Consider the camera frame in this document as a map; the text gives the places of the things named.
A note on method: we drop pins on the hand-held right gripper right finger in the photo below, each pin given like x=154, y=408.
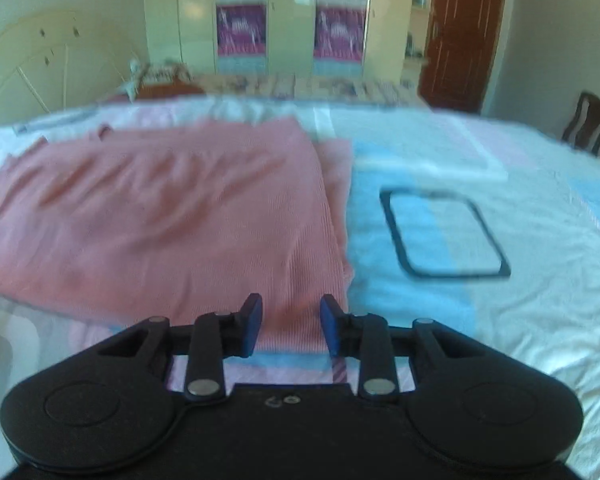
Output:
x=330, y=325

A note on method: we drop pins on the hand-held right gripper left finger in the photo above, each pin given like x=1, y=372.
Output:
x=252, y=325

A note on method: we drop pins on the pink long-sleeve sweater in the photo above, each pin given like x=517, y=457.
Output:
x=155, y=220

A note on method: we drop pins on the pastel patterned bed cover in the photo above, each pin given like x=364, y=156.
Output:
x=530, y=240

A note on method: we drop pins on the floral blanket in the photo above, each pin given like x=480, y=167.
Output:
x=320, y=87

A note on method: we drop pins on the patterned pillow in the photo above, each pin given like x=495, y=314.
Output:
x=162, y=79

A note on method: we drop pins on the cream corner shelf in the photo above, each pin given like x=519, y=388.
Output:
x=417, y=35

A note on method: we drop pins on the cream glossy wardrobe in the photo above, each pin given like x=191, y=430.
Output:
x=290, y=20

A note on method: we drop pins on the brown wooden door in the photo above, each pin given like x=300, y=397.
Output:
x=462, y=35

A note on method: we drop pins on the dark wooden chair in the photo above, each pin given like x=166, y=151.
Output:
x=587, y=125

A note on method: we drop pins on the cream arched headboard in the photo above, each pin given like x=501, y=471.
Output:
x=40, y=70

